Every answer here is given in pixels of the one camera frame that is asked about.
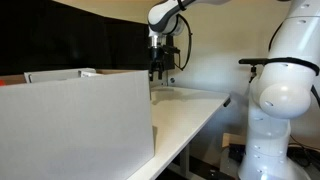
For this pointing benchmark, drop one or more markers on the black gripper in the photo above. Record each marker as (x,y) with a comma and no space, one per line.
(156,58)

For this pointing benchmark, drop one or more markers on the small white shutter glasses box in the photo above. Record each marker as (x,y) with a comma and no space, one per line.
(53,76)

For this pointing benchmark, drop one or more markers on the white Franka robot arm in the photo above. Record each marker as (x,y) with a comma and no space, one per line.
(283,100)

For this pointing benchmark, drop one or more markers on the big white cardboard box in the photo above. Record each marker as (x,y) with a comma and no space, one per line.
(76,133)

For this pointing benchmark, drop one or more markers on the red and blue box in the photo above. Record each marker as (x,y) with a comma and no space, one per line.
(1,82)

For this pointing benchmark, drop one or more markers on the black computer monitor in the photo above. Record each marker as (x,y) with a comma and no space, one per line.
(50,40)
(130,46)

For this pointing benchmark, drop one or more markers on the white desk leg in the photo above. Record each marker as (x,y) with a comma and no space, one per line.
(185,160)

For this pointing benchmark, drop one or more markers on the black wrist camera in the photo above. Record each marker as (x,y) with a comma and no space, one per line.
(171,50)

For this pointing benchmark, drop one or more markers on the black camera on tripod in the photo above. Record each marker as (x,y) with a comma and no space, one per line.
(253,61)

